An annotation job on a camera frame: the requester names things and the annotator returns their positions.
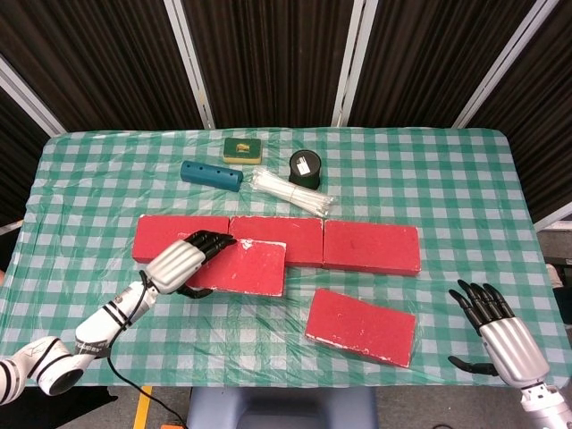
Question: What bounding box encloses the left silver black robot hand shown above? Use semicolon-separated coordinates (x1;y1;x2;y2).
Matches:
145;230;238;299

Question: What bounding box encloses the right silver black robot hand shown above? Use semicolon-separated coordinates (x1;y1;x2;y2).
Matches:
448;280;551;389

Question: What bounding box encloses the chipped red foam block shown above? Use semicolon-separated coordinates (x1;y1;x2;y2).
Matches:
185;236;287;298
304;288;418;370

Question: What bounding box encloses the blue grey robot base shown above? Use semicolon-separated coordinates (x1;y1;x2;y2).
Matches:
185;386;379;429

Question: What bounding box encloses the red rectangular foam block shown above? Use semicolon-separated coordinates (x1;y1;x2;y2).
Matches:
322;219;422;277
228;215;324;268
131;214;231;265

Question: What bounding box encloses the teal block with holes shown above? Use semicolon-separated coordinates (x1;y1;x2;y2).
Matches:
180;160;245;193

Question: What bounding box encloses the green white checkered tablecloth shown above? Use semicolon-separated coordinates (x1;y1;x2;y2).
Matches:
0;127;568;390

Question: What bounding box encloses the green yellow sponge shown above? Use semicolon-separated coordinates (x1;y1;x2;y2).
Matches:
223;137;264;164

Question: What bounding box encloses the black cylindrical container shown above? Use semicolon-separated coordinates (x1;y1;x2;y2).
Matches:
288;149;323;189

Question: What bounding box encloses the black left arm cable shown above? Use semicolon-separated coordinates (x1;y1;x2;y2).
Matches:
105;269;191;429

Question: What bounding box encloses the white cable tie bundle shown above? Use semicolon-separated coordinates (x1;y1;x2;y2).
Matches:
250;167;336;213

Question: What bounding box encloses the white partition frame post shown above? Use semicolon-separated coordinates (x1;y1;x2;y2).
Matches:
163;0;216;130
330;0;381;129
450;0;562;130
0;55;67;136

